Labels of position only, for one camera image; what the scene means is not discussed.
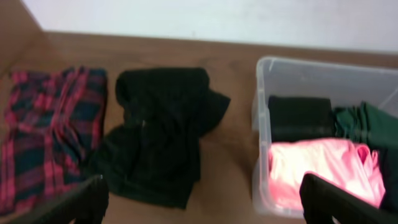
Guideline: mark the clear plastic storage bin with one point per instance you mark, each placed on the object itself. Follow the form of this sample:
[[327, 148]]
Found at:
[[345, 85]]

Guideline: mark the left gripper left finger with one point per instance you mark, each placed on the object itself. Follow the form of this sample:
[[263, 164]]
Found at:
[[86, 203]]

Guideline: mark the navy taped garment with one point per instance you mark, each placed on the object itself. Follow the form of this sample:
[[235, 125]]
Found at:
[[388, 168]]

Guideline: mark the red navy plaid shirt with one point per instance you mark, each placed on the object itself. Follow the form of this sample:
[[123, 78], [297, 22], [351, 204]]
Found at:
[[54, 121]]

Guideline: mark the black taped garment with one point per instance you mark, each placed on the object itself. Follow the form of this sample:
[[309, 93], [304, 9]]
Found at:
[[300, 118]]

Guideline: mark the pink garment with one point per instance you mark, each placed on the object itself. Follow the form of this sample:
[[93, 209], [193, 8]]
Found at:
[[350, 166]]

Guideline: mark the green garment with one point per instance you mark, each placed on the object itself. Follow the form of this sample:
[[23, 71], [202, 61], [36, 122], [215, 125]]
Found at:
[[366, 124]]

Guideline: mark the black crumpled garment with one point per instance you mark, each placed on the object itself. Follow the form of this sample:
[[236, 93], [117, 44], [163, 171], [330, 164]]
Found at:
[[154, 155]]

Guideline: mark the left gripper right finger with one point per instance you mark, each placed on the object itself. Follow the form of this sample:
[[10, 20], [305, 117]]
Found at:
[[324, 203]]

